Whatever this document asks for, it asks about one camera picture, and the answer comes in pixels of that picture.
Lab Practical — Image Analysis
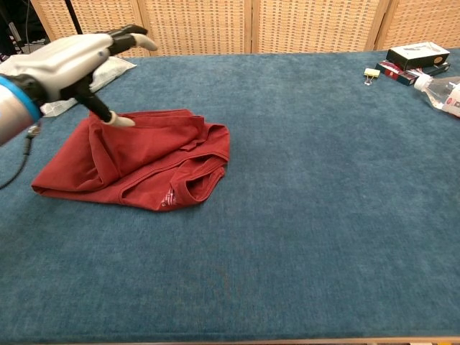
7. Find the blue carpet table cover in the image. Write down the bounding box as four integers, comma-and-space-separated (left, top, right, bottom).
0, 48, 460, 342

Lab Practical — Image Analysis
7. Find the wooden woven folding screen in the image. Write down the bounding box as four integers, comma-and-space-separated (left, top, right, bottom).
30, 0, 460, 58

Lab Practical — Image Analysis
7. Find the white binder clip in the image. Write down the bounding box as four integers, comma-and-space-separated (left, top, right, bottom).
363, 68, 381, 86

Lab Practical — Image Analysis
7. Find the dark red blue box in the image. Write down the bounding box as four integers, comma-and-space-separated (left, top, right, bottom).
374, 60, 452, 87

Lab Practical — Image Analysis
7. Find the black tripod stand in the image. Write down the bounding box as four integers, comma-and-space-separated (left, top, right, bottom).
63, 0, 86, 36

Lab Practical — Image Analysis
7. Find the white and black box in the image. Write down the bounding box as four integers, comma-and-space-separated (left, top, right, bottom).
386, 42, 451, 72

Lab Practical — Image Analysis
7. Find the clear plastic water bottle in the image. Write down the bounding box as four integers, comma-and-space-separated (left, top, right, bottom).
413, 74, 460, 118

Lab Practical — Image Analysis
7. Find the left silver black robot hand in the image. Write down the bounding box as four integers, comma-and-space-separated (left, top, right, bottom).
13, 24, 159, 127

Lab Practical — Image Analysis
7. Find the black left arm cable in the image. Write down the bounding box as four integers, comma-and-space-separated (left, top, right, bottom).
0, 121, 42, 190

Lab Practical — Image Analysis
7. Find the red t-shirt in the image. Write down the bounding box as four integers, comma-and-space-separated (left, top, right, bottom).
31, 109, 231, 212

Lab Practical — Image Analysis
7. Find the frosted bag with white garment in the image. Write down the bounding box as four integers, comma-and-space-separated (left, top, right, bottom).
0, 53, 137, 118

